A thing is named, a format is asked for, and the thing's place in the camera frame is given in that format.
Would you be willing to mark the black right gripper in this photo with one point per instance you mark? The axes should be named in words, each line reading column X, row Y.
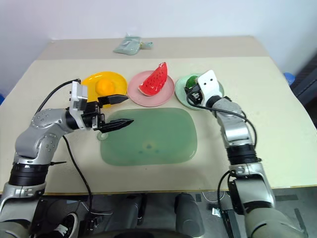
column 195, row 95

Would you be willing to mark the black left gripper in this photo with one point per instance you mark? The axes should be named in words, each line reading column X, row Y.
column 90, row 114

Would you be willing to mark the dark green round fruit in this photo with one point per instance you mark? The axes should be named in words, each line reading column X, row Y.
column 191, row 81

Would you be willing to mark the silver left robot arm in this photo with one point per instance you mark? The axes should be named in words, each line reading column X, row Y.
column 37, row 138

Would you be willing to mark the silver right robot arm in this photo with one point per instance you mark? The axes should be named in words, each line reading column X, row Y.
column 235, row 131

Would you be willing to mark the green plate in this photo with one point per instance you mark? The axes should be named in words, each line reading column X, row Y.
column 180, row 93

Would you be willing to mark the pink plate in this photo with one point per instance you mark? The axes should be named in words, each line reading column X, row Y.
column 159, row 98

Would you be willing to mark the yellow plate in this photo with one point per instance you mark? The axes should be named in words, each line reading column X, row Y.
column 112, row 77

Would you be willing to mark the orange fruit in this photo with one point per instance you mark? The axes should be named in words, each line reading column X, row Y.
column 105, row 86

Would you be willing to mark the red watermelon slice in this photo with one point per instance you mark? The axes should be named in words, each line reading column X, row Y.
column 153, row 83

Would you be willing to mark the translucent green tray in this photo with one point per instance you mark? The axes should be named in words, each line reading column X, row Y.
column 153, row 134

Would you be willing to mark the blue round object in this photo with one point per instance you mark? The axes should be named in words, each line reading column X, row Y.
column 289, row 78

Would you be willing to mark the dark chair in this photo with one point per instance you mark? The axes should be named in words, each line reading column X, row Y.
column 307, row 84

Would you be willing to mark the dark rounded shape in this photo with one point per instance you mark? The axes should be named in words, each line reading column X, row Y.
column 188, row 213

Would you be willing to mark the black and white shoe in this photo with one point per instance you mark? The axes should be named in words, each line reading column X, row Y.
column 65, row 224

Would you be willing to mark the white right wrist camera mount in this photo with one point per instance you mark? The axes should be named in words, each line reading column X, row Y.
column 209, row 83

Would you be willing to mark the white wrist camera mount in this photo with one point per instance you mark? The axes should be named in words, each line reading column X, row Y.
column 209, row 83
column 78, row 95

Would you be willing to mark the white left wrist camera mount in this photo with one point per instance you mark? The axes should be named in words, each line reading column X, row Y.
column 78, row 95

